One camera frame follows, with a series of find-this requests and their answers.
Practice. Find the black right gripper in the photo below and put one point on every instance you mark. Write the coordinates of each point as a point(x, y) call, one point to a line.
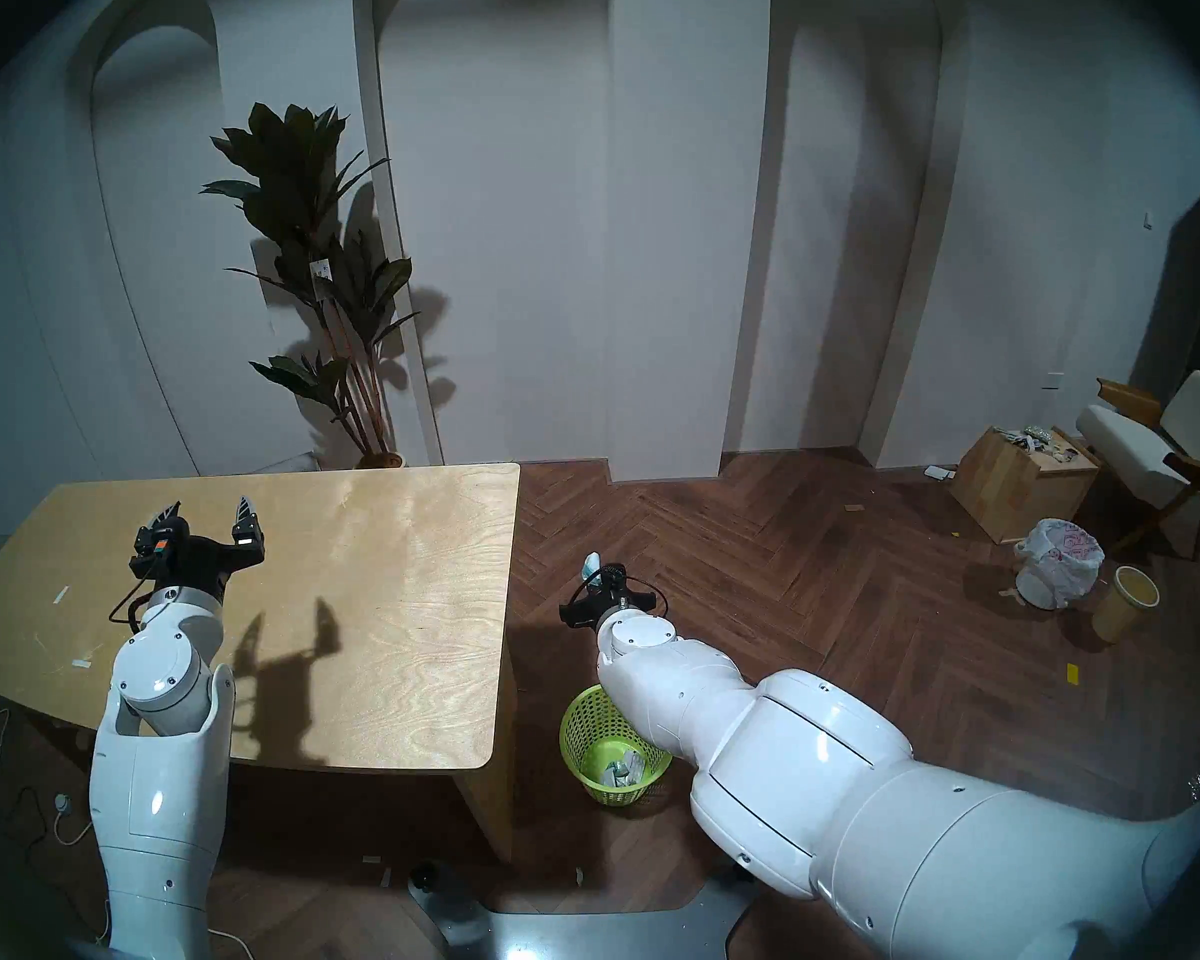
point(585, 613)

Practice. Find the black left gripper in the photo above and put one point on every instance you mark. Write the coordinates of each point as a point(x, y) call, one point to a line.
point(205, 563)

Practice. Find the white pale blue packet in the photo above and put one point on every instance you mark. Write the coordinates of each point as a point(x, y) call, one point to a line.
point(622, 768)

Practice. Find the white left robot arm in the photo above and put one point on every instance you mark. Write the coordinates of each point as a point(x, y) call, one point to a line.
point(155, 768)

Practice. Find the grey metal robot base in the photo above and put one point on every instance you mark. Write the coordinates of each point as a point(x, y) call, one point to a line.
point(580, 938)

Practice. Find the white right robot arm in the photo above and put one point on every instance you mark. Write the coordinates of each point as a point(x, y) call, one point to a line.
point(810, 768)

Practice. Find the green perforated trash bin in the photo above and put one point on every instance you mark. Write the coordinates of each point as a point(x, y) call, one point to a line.
point(585, 733)

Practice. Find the white bin with plastic bag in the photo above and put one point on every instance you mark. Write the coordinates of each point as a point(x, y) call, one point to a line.
point(1055, 558)

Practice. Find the black caster wheel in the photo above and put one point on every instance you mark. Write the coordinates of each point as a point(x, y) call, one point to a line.
point(424, 877)

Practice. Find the tall dark green plant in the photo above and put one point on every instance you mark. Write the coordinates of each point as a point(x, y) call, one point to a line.
point(280, 158)

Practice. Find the light wooden box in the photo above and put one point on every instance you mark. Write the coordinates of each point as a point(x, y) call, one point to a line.
point(1005, 488)

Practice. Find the clutter of small items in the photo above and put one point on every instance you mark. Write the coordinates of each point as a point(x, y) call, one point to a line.
point(1030, 436)

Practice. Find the beige paper bucket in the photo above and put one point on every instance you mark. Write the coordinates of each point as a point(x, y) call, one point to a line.
point(1118, 613)

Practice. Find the white cushioned wooden armchair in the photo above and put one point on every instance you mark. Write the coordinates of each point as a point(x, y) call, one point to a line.
point(1120, 443)

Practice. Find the crumpled clear plastic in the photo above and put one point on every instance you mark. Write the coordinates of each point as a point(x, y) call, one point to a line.
point(1197, 786)

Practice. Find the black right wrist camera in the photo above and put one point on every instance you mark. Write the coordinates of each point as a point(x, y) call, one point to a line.
point(614, 578)

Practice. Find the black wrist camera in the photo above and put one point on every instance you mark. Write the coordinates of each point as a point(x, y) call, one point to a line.
point(614, 578)
point(163, 543)

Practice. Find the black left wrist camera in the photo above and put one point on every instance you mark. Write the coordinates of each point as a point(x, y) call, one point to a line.
point(163, 543)

